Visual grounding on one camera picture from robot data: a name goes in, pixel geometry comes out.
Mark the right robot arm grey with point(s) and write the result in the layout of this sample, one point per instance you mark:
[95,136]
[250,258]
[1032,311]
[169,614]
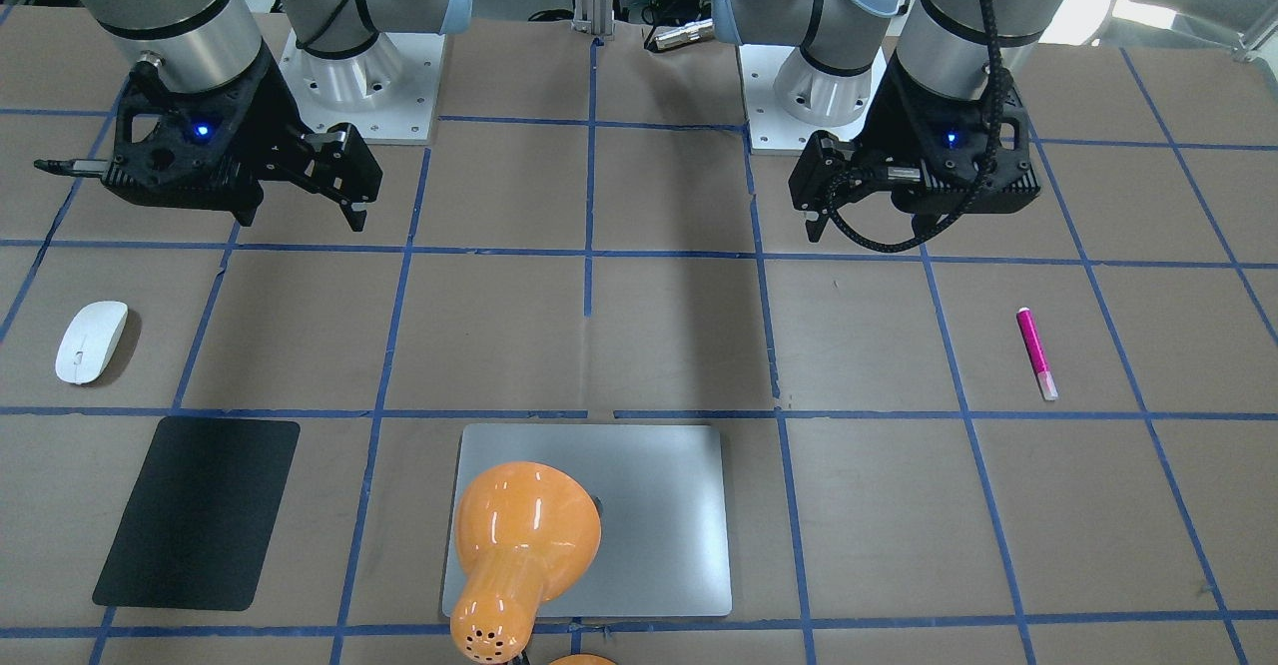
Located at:
[206,43]

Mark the black mousepad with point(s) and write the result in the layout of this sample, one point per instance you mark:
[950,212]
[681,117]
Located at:
[197,527]

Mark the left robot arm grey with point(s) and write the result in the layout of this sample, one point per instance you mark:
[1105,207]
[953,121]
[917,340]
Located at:
[955,48]

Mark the orange desk lamp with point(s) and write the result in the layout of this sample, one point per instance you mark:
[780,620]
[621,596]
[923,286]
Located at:
[525,533]

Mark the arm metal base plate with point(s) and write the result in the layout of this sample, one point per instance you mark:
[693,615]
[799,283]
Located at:
[773,130]
[388,92]

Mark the white computer mouse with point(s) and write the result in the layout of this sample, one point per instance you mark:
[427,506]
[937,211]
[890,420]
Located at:
[89,341]

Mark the pink pen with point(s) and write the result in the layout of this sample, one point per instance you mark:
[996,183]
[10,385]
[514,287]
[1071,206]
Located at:
[1036,355]

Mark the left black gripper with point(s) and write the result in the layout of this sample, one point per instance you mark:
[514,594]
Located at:
[892,129]

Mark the silver notebook laptop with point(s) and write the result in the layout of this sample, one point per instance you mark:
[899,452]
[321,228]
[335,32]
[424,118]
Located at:
[665,543]

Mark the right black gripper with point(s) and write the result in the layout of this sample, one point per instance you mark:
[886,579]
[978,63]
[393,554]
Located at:
[262,114]

